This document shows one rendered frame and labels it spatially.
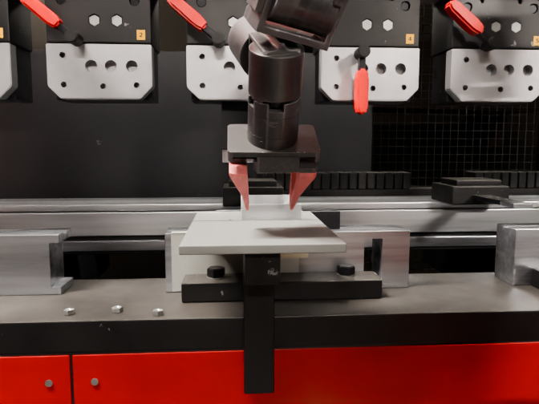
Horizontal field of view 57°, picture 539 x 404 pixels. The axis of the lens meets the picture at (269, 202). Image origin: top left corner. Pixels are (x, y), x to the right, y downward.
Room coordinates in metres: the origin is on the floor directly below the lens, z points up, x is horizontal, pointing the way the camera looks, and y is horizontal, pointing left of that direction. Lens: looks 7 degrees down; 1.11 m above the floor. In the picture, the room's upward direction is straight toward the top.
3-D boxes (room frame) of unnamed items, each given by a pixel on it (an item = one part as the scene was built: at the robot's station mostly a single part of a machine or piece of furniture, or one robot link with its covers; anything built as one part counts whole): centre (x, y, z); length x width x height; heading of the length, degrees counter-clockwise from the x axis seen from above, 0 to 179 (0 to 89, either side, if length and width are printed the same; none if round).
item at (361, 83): (0.75, -0.13, 1.20); 0.04 x 0.02 x 0.10; 4
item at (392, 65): (0.81, -0.15, 1.26); 0.15 x 0.09 x 0.17; 94
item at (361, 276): (0.75, -0.02, 0.89); 0.30 x 0.05 x 0.03; 94
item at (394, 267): (0.81, -0.03, 0.92); 0.39 x 0.06 x 0.10; 94
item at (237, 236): (0.65, 0.02, 1.00); 0.26 x 0.18 x 0.01; 4
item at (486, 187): (0.99, -0.43, 1.01); 0.26 x 0.12 x 0.05; 4
